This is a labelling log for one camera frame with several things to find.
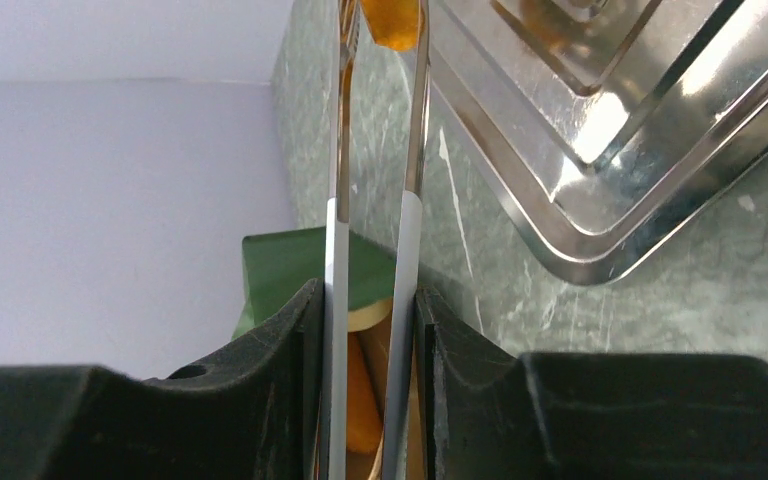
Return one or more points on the metal baking tray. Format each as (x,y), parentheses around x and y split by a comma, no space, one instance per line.
(603,127)

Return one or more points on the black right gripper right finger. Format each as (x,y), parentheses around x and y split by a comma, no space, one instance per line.
(561,415)

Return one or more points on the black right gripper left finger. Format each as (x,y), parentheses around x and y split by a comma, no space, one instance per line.
(249,410)

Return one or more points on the orange fake bread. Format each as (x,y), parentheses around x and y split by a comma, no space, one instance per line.
(368,355)

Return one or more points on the smooth orange fake loaf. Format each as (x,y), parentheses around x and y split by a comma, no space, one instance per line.
(394,24)

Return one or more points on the green paper bag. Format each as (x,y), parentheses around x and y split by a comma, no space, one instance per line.
(276,265)

